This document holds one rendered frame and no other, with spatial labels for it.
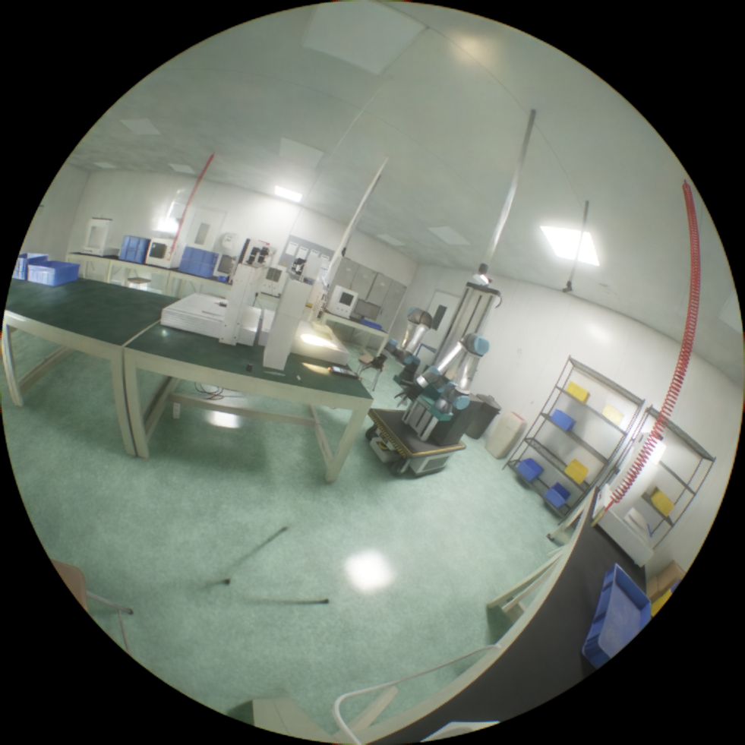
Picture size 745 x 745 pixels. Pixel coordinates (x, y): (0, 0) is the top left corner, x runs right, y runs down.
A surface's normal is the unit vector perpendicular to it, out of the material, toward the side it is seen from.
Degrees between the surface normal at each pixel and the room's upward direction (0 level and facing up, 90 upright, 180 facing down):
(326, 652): 0
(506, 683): 0
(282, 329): 90
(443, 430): 90
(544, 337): 90
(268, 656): 0
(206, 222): 90
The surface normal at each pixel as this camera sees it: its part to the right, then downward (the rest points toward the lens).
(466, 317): -0.79, -0.15
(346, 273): 0.40, 0.43
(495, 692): 0.39, -0.88
